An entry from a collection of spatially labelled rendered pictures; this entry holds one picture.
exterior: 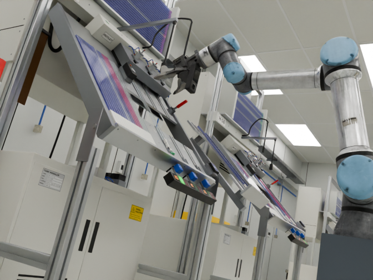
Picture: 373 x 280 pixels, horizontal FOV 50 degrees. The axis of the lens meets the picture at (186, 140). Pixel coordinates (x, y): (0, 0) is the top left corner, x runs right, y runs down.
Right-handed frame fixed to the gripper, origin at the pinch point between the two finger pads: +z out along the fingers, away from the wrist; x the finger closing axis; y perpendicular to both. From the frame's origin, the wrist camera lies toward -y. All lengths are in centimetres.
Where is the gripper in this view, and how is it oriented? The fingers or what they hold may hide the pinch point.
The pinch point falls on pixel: (164, 88)
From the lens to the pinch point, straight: 169.2
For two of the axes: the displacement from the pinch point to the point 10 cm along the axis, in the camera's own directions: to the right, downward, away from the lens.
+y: -2.4, -8.3, 5.0
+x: -5.1, -3.4, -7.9
